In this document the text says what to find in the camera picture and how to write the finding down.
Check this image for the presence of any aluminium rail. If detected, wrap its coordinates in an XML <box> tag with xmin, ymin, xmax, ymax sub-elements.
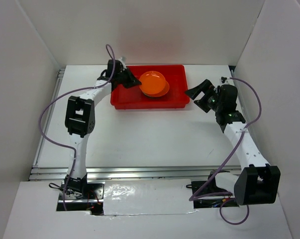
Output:
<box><xmin>29</xmin><ymin>166</ymin><xmax>242</xmax><ymax>180</ymax></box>

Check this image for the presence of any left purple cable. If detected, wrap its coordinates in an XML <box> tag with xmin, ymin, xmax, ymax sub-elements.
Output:
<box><xmin>38</xmin><ymin>44</ymin><xmax>117</xmax><ymax>180</ymax></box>

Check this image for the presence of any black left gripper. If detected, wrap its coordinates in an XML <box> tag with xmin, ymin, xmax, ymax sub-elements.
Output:
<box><xmin>116</xmin><ymin>66</ymin><xmax>142</xmax><ymax>89</ymax></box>

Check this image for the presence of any red plastic bin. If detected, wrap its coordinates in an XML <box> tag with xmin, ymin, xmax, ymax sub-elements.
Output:
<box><xmin>110</xmin><ymin>65</ymin><xmax>190</xmax><ymax>110</ymax></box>

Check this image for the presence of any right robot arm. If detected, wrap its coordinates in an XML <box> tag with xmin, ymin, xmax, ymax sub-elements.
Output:
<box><xmin>185</xmin><ymin>77</ymin><xmax>281</xmax><ymax>205</ymax></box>

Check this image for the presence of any white foil cover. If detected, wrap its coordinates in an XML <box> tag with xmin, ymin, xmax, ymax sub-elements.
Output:
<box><xmin>103</xmin><ymin>179</ymin><xmax>195</xmax><ymax>216</ymax></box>

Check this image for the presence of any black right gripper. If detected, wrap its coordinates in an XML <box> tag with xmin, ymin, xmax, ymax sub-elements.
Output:
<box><xmin>185</xmin><ymin>79</ymin><xmax>223</xmax><ymax>113</ymax></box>

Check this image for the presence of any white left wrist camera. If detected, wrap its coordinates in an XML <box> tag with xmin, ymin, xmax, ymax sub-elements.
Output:
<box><xmin>119</xmin><ymin>57</ymin><xmax>126</xmax><ymax>65</ymax></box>

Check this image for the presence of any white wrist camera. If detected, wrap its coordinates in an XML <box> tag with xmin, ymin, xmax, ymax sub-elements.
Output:
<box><xmin>119</xmin><ymin>57</ymin><xmax>126</xmax><ymax>65</ymax></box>
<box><xmin>220</xmin><ymin>77</ymin><xmax>232</xmax><ymax>84</ymax></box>

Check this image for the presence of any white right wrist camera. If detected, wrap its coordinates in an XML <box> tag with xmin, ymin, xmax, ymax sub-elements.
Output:
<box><xmin>220</xmin><ymin>77</ymin><xmax>232</xmax><ymax>84</ymax></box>

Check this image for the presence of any orange plate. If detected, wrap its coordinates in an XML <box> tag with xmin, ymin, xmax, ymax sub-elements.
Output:
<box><xmin>139</xmin><ymin>71</ymin><xmax>166</xmax><ymax>96</ymax></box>
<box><xmin>150</xmin><ymin>81</ymin><xmax>170</xmax><ymax>98</ymax></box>

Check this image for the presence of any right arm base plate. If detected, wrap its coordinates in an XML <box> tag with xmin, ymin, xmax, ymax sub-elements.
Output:
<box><xmin>186</xmin><ymin>181</ymin><xmax>232</xmax><ymax>197</ymax></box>

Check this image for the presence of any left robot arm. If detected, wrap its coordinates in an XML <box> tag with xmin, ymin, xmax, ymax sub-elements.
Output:
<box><xmin>64</xmin><ymin>58</ymin><xmax>141</xmax><ymax>199</ymax></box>

